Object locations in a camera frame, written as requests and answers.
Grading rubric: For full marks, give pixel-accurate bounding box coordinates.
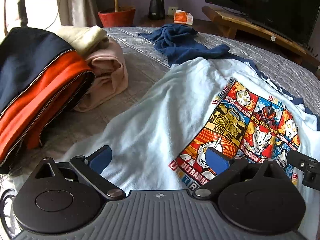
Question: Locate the navy and orange zip bag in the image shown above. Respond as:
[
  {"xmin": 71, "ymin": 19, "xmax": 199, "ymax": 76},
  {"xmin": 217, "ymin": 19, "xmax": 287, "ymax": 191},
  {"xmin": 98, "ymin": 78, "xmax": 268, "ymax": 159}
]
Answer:
[{"xmin": 0, "ymin": 27, "xmax": 96, "ymax": 174}]

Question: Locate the beige curtain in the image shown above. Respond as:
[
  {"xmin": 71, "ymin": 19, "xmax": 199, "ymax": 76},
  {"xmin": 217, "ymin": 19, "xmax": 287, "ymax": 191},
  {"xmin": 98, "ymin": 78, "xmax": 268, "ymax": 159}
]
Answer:
[{"xmin": 59, "ymin": 0, "xmax": 98, "ymax": 28}]

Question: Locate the black cylindrical appliance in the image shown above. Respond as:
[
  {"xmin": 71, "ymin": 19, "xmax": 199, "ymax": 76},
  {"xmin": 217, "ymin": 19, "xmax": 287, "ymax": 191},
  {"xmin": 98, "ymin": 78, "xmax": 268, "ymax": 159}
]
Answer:
[{"xmin": 148, "ymin": 0, "xmax": 166, "ymax": 20}]

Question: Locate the white and blue printed shirt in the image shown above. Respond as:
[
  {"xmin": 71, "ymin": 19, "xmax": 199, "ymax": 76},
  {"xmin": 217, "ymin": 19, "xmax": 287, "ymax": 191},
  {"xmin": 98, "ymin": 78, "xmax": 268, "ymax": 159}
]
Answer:
[{"xmin": 54, "ymin": 24, "xmax": 320, "ymax": 239}]

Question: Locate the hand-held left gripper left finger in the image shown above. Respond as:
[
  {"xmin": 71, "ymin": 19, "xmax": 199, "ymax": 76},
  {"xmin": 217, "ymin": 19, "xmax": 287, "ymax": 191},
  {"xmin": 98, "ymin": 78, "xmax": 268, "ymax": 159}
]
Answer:
[{"xmin": 31, "ymin": 144, "xmax": 127, "ymax": 202}]

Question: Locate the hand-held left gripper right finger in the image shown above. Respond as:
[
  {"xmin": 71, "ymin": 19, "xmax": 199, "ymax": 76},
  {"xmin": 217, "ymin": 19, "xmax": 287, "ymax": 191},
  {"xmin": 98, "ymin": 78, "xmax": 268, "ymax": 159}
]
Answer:
[{"xmin": 194, "ymin": 147, "xmax": 292, "ymax": 202}]

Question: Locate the potted tree in red pot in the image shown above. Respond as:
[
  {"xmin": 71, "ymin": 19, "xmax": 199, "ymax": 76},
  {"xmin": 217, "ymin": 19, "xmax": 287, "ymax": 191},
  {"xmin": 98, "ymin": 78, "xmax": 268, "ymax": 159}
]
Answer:
[{"xmin": 98, "ymin": 0, "xmax": 136, "ymax": 28}]

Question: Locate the thin black fan cable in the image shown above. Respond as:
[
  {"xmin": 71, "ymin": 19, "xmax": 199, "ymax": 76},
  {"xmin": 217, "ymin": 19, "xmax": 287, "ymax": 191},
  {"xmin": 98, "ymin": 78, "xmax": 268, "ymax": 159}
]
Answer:
[{"xmin": 47, "ymin": 0, "xmax": 62, "ymax": 30}]

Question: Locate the pink folded garment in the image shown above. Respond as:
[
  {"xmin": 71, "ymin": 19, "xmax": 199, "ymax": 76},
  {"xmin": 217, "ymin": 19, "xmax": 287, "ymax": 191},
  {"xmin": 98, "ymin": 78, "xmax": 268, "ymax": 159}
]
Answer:
[{"xmin": 74, "ymin": 39, "xmax": 129, "ymax": 113}]

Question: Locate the orange tissue pack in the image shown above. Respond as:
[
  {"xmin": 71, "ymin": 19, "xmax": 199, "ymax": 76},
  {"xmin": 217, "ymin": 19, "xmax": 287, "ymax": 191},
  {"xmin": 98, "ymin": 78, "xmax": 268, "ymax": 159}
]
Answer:
[{"xmin": 174, "ymin": 9, "xmax": 194, "ymax": 25}]

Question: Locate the black television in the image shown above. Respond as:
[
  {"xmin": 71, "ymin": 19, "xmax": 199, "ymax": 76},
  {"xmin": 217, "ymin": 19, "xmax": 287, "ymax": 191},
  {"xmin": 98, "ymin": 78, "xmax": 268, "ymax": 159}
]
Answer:
[{"xmin": 205, "ymin": 0, "xmax": 320, "ymax": 46}]

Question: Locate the black router with antennas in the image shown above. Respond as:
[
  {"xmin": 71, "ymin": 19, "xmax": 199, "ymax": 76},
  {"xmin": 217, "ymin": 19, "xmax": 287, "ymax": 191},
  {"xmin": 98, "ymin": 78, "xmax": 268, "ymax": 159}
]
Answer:
[{"xmin": 304, "ymin": 44, "xmax": 320, "ymax": 55}]

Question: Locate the cream folded garment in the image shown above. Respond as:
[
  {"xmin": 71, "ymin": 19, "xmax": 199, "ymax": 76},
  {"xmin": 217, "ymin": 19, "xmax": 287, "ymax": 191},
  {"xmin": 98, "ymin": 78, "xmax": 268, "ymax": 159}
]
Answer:
[{"xmin": 54, "ymin": 25, "xmax": 109, "ymax": 55}]

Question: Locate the wooden television stand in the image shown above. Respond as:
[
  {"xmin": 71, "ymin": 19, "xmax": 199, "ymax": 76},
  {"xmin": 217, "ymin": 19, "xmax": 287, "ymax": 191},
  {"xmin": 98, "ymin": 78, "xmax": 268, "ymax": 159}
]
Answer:
[{"xmin": 202, "ymin": 6, "xmax": 320, "ymax": 65}]

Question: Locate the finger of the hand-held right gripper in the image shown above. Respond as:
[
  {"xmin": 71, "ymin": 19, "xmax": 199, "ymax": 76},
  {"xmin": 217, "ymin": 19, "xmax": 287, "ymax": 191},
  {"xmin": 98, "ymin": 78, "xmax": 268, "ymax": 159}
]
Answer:
[{"xmin": 286, "ymin": 149, "xmax": 320, "ymax": 188}]

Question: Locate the dark low side table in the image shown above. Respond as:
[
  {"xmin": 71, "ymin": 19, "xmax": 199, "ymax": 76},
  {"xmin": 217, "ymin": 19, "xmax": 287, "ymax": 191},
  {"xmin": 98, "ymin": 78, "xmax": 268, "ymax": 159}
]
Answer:
[{"xmin": 134, "ymin": 14, "xmax": 208, "ymax": 28}]

